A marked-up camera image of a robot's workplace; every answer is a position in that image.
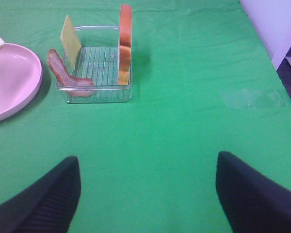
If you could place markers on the toy bacon strip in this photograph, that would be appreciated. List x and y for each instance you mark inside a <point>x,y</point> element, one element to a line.
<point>58,68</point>

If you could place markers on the right clear plastic container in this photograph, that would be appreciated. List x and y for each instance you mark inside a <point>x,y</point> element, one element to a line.
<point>98,61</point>

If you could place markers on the pink round plate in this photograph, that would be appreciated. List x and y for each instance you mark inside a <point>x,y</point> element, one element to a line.
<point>20,78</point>

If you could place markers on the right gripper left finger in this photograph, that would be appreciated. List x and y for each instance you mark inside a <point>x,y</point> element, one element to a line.
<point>46,206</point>

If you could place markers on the green tablecloth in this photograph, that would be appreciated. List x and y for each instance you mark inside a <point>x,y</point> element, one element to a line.
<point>202,83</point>

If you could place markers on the yellow toy cheese slice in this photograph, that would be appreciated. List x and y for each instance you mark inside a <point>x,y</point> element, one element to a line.
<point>70,41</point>

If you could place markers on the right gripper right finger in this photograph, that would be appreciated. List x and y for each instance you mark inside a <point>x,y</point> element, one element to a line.
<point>251,202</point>

